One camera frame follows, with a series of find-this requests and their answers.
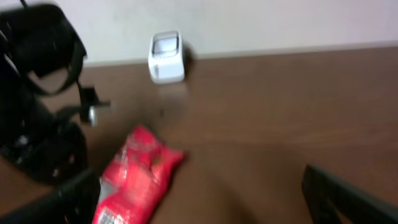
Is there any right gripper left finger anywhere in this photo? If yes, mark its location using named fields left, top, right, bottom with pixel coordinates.
left=1, top=169, right=100, bottom=224

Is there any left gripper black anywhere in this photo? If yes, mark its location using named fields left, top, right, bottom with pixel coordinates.
left=1, top=88, right=111, bottom=184

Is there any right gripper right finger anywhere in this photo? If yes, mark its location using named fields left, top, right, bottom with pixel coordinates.
left=302, top=164, right=397, bottom=224

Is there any red snack bag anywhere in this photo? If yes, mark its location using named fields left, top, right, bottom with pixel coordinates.
left=93, top=125, right=184, bottom=224

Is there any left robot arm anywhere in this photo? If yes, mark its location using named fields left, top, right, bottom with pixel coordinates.
left=1, top=3, right=111, bottom=185

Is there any white barcode scanner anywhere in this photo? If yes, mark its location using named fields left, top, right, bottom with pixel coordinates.
left=147, top=30, right=185, bottom=85

